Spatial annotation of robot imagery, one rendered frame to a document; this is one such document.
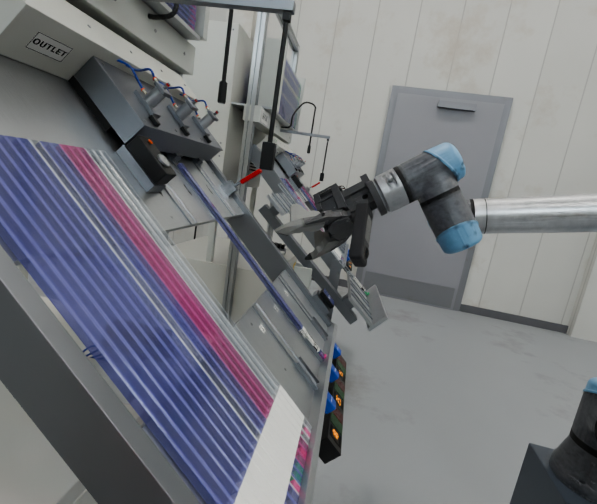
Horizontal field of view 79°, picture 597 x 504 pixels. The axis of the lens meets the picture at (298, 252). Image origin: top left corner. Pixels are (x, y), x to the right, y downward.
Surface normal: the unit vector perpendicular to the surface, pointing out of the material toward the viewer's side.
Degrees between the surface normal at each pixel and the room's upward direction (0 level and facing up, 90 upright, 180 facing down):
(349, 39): 90
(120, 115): 90
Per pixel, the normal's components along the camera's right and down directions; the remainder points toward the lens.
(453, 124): -0.21, 0.15
